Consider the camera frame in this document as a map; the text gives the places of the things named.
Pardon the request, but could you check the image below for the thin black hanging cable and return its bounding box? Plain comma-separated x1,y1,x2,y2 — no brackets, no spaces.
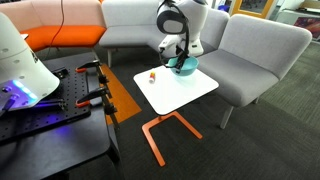
45,0,66,52

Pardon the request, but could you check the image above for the small black bracket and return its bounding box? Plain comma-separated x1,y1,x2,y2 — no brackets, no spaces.
52,67,70,80

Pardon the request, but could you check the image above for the grey corner sofa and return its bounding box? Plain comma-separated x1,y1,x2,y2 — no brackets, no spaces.
98,0,231,68

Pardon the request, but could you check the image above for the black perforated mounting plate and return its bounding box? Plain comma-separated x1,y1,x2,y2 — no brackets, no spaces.
0,66,93,144

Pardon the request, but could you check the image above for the orange and pink sofa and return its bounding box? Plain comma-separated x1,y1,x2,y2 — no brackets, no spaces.
0,0,107,53

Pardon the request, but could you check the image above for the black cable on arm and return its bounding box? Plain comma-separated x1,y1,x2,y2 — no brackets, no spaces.
156,0,192,66

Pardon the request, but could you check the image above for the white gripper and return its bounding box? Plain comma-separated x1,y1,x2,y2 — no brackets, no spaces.
158,34,205,75

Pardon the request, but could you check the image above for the orange door frame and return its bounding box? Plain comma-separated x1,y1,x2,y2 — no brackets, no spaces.
230,0,280,20

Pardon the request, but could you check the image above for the red poster board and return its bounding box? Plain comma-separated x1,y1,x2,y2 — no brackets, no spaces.
293,16,320,43

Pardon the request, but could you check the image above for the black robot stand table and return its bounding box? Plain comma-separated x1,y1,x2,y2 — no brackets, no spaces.
0,51,122,180

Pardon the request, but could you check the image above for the orange floor strip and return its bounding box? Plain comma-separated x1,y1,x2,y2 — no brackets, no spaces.
99,63,143,126

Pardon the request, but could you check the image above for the grey sofa seat with backrest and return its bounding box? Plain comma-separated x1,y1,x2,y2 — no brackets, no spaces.
194,13,314,131

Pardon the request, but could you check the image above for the black clamp with orange handle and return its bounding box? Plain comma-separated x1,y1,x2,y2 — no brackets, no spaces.
74,86,120,130
74,58,110,86

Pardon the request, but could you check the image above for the small white tube, red cap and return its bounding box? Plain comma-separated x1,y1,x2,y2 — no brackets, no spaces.
148,71,157,84

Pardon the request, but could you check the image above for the teal bowl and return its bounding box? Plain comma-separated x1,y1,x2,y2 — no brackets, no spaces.
167,55,200,77

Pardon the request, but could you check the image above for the orange metal table frame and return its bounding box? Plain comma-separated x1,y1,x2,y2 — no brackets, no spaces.
141,110,204,168

